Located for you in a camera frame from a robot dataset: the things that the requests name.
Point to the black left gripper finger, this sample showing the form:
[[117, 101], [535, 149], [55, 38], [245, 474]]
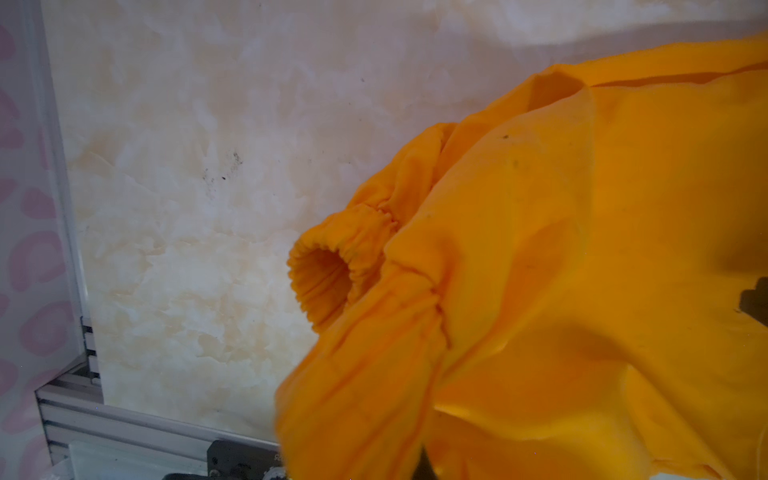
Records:
[[424, 469]]

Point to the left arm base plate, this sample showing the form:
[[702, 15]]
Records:
[[228, 460]]

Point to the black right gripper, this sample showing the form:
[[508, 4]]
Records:
[[754, 302]]

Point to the orange garment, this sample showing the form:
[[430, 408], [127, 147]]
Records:
[[549, 289]]

